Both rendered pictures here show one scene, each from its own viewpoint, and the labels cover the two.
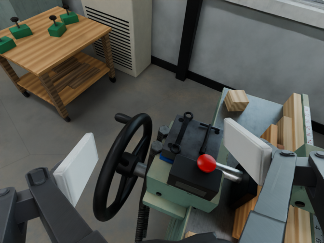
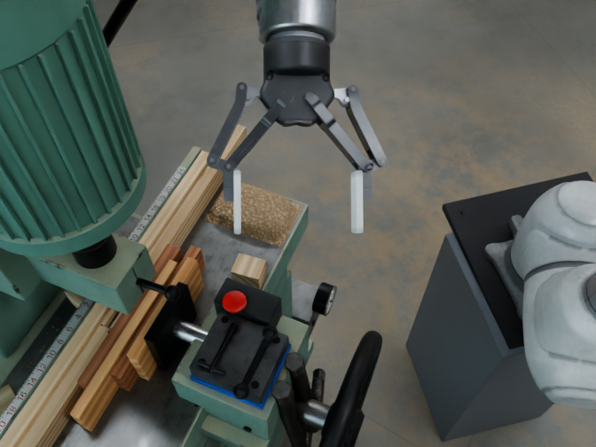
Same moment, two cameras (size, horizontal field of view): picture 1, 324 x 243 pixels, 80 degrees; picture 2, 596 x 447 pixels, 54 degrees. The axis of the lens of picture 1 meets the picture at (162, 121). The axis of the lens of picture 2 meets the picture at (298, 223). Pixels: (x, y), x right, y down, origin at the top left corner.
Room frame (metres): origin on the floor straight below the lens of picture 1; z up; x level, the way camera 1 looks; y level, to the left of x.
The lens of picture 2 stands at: (0.48, 0.04, 1.68)
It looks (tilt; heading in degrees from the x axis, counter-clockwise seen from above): 55 degrees down; 186
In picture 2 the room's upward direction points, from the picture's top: straight up
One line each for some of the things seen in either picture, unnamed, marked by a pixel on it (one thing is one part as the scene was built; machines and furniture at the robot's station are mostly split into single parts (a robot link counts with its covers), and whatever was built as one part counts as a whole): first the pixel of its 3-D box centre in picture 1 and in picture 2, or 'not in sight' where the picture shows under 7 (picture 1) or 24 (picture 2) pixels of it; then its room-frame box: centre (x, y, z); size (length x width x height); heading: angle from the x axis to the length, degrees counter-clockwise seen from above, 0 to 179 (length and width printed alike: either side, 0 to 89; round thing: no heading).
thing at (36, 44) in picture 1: (59, 59); not in sight; (1.24, 0.85, 0.32); 0.66 x 0.57 x 0.64; 154
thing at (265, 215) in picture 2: not in sight; (253, 206); (-0.09, -0.10, 0.92); 0.14 x 0.09 x 0.04; 73
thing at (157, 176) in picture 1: (188, 166); (244, 364); (0.18, -0.07, 0.91); 0.15 x 0.14 x 0.09; 163
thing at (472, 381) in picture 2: not in sight; (498, 336); (-0.21, 0.48, 0.30); 0.30 x 0.30 x 0.60; 20
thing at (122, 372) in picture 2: not in sight; (161, 315); (0.12, -0.19, 0.92); 0.22 x 0.02 x 0.05; 163
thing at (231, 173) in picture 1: (228, 173); (191, 333); (0.16, -0.14, 0.95); 0.09 x 0.07 x 0.09; 163
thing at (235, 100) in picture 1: (236, 101); not in sight; (0.38, -0.20, 0.92); 0.05 x 0.04 x 0.04; 100
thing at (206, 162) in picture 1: (206, 163); (234, 301); (0.14, -0.08, 1.02); 0.03 x 0.03 x 0.01
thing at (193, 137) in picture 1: (192, 152); (244, 339); (0.17, -0.06, 0.99); 0.13 x 0.11 x 0.06; 163
